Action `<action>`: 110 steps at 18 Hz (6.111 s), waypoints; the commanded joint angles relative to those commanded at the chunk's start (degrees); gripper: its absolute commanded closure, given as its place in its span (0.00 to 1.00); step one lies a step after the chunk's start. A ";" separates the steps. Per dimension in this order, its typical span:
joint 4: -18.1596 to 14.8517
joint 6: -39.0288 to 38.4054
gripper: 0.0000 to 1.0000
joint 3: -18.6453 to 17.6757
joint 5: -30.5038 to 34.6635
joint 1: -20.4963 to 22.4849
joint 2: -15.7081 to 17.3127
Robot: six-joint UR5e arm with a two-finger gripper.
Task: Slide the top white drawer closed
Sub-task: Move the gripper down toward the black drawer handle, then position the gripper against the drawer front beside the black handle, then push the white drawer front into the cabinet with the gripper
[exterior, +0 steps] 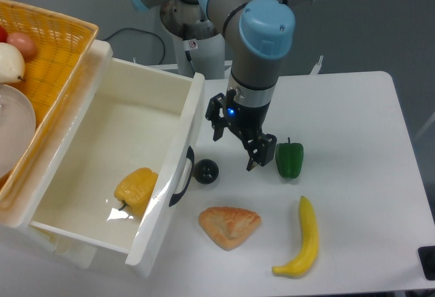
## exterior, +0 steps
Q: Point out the red fruit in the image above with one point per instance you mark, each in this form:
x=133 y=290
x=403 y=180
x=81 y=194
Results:
x=3 y=35

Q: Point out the yellow banana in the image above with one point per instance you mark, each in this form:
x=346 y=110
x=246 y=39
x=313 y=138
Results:
x=309 y=249

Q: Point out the white drawer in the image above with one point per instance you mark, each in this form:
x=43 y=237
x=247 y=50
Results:
x=139 y=117

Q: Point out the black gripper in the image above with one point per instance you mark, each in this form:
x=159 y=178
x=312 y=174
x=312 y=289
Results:
x=245 y=123

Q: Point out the yellow woven basket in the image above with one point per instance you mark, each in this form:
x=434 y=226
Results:
x=62 y=44

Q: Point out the yellow bell pepper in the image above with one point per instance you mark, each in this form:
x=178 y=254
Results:
x=136 y=189

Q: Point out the black corner object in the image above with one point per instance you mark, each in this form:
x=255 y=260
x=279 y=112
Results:
x=427 y=259

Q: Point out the pink round fruit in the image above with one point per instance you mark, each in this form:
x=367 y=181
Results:
x=23 y=43

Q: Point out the green bell pepper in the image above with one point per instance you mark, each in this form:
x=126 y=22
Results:
x=289 y=159

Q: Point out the white bowl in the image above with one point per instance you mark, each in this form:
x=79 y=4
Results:
x=18 y=124

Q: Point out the triangular pastry bread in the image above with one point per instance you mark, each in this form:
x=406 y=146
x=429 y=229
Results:
x=228 y=227

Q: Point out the white drawer cabinet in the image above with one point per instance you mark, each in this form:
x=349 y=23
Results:
x=27 y=186

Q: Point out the black round ball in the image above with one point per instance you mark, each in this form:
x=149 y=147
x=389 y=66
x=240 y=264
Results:
x=206 y=171

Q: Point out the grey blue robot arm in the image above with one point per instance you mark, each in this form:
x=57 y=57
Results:
x=260 y=33

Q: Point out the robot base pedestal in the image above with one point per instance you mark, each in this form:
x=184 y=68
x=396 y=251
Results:
x=198 y=46

